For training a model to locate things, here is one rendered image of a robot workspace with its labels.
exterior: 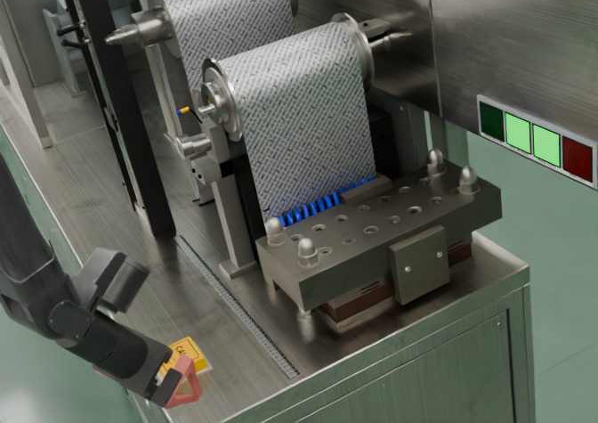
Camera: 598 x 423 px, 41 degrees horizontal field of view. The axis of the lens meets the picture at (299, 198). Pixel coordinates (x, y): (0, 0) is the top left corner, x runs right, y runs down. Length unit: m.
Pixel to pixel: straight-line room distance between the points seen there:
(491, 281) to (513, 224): 1.81
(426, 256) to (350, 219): 0.15
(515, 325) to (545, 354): 1.12
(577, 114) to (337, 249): 0.43
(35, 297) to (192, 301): 0.65
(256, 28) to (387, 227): 0.48
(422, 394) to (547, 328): 1.32
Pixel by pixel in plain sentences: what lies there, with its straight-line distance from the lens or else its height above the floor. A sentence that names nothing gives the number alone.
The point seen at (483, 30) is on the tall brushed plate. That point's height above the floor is 1.33.
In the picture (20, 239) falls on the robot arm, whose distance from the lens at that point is 0.88.
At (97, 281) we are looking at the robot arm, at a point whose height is 1.26.
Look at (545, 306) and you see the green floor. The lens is 2.81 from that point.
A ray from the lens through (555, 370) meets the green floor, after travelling 2.58.
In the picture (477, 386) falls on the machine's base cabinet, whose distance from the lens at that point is 1.54.
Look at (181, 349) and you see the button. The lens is 1.37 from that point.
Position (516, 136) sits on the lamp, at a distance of 1.27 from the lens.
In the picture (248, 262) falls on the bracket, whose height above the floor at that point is 0.91.
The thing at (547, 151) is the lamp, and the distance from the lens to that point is 1.22.
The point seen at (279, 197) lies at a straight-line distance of 1.42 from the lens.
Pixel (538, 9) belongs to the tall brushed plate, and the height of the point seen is 1.38.
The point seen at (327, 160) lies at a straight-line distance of 1.44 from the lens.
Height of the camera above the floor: 1.75
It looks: 29 degrees down
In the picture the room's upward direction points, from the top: 12 degrees counter-clockwise
